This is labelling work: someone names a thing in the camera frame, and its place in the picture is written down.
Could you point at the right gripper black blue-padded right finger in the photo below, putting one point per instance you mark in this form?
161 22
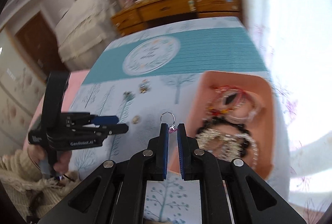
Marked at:
196 164

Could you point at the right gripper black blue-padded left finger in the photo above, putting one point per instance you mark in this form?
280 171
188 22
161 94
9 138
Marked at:
147 165

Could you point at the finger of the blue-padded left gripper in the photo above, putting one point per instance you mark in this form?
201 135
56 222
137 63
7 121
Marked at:
105 120

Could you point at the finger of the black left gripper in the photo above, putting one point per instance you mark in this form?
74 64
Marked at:
117 129

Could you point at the gold chain tassel jewelry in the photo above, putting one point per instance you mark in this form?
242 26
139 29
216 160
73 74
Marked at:
222 145

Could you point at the silver ring pink charm earring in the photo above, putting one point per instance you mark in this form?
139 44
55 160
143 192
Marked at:
169 119

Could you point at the white strap wristwatch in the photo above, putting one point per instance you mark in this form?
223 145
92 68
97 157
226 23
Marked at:
245 109

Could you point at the pink plastic jewelry tray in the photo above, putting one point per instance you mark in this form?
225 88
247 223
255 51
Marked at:
212 98

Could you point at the left hand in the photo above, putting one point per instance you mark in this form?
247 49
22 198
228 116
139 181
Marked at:
37 154

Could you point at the green stone brooch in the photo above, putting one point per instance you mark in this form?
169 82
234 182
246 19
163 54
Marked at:
128 96

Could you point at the pink bed sheet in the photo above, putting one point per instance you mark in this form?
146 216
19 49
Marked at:
55 129

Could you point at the gold cluster brooch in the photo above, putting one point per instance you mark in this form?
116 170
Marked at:
144 86

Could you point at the teal striped printed tablecloth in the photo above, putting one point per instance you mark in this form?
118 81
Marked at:
172 57

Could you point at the cream knit sweater sleeve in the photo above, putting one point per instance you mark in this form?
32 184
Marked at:
32 195

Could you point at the white lace covered furniture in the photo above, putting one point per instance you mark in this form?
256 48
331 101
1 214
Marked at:
84 33

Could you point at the dark brown wooden door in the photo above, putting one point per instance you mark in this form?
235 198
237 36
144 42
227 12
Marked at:
40 43

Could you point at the wooden desk with drawers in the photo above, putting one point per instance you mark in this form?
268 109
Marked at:
152 13

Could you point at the white floral curtain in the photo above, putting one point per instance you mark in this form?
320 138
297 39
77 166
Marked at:
294 39

